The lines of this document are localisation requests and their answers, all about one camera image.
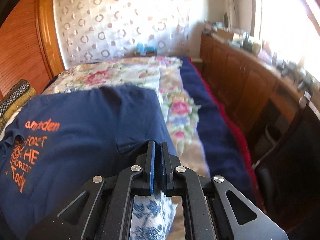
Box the black chair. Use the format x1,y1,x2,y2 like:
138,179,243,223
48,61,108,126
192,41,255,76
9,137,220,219
252,91,320,233

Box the floral blanket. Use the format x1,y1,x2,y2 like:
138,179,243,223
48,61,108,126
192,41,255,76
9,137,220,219
41,56,212,178

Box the circle patterned curtain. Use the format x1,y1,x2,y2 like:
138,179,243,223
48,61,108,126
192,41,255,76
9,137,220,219
54,0,225,64

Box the window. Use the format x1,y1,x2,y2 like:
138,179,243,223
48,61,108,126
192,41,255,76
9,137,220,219
252,0,320,80

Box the clutter of small things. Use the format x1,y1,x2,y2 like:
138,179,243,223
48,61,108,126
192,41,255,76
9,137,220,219
204,21,320,93

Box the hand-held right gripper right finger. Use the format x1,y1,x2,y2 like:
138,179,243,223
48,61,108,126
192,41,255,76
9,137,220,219
160,142,289,240

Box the wooden sideboard cabinet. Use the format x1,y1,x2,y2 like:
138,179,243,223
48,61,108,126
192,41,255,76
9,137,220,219
199,34,313,135

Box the navy t-shirt orange print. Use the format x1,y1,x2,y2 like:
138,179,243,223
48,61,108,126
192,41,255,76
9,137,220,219
0,84,179,233

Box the blue toy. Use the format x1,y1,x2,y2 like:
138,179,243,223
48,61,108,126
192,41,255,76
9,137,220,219
136,42,157,55

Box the navy blanket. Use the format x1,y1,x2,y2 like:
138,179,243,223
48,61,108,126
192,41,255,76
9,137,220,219
179,56,255,203

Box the dark blue blanket red edge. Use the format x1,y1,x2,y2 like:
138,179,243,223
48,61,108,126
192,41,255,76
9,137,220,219
187,57,265,205

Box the cardboard box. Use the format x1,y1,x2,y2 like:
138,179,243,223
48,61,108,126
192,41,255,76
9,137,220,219
217,28,235,40

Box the olive cushion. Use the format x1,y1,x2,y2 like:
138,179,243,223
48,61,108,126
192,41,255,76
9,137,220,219
0,90,35,128

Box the wooden wardrobe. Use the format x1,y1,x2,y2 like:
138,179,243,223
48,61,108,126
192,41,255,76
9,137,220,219
0,0,66,100

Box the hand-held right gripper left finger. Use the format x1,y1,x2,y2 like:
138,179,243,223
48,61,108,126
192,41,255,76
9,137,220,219
27,141,157,240

